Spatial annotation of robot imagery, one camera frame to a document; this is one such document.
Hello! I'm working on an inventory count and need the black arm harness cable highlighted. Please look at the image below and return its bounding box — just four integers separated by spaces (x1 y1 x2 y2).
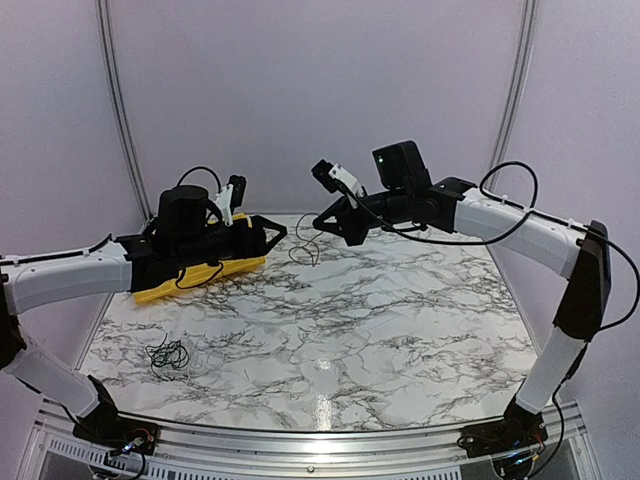
344 160 640 331
174 165 226 290

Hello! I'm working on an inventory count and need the aluminium front frame rail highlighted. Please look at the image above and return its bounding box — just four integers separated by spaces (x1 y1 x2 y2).
17 401 601 479

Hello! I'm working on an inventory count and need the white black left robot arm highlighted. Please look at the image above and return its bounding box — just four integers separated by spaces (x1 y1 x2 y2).
1 184 287 445

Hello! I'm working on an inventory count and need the white thin cable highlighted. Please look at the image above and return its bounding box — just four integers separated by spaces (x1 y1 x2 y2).
177 339 226 384

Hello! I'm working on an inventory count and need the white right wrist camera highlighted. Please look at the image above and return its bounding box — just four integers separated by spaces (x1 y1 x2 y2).
311 159 366 197

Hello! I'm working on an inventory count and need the yellow three-compartment plastic bin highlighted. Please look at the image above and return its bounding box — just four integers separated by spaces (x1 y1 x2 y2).
119 207 266 304

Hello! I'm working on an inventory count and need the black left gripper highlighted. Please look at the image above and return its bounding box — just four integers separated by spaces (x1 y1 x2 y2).
175 215 288 269

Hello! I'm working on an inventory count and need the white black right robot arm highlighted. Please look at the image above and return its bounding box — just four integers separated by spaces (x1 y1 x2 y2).
311 140 611 458

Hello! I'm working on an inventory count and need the dark green thin cable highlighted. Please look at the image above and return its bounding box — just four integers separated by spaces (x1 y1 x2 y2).
144 334 191 380

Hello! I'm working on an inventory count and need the right aluminium corner post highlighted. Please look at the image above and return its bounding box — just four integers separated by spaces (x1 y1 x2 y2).
489 0 539 168

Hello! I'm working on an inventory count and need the left aluminium corner post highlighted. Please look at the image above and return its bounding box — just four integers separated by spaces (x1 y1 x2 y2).
95 0 153 223

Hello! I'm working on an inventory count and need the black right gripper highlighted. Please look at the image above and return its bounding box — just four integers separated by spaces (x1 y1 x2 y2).
314 186 412 245

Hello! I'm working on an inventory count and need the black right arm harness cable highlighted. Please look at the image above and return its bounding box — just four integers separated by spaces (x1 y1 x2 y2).
344 160 640 331

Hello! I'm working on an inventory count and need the black thin cable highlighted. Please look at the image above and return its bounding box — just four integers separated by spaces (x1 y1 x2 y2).
288 212 321 269

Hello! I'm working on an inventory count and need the aluminium corner post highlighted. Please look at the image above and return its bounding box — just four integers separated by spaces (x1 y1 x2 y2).
489 0 539 168
95 0 153 223

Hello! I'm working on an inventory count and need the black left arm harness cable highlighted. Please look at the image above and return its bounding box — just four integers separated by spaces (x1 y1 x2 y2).
174 165 226 290

